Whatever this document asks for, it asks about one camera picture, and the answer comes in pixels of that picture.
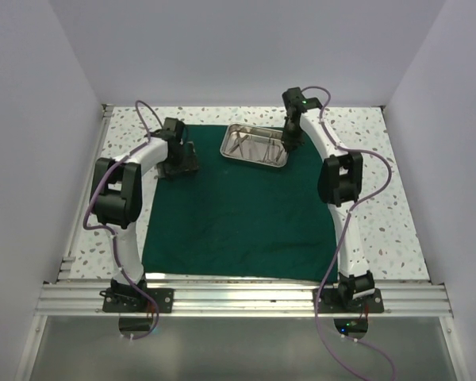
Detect dark green surgical cloth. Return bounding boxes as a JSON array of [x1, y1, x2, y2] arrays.
[[142, 125, 337, 282]]

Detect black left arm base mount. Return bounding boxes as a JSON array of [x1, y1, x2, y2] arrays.
[[99, 279, 175, 314]]

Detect aluminium left side rail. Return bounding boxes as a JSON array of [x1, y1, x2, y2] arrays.
[[56, 104, 114, 283]]

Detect steel surgical forceps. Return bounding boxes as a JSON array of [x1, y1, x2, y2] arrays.
[[260, 136, 282, 165]]

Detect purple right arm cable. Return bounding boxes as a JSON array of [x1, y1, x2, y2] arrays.
[[313, 85, 397, 381]]

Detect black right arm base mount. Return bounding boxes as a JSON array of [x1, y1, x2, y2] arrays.
[[312, 284, 385, 314]]

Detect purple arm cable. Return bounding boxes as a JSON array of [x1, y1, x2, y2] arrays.
[[81, 99, 163, 341], [313, 85, 397, 381]]

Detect stainless steel instrument tray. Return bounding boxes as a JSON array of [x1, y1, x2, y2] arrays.
[[220, 123, 289, 168]]

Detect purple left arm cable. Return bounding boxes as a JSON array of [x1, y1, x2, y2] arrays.
[[81, 99, 163, 341]]

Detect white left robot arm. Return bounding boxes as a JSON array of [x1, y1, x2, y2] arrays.
[[83, 117, 199, 312]]

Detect steel surgical scissors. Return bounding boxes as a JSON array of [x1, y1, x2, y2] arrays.
[[225, 133, 249, 156]]

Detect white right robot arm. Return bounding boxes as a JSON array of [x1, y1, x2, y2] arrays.
[[282, 87, 375, 312]]

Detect aluminium table edge rail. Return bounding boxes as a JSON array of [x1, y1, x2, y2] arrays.
[[34, 274, 453, 318]]

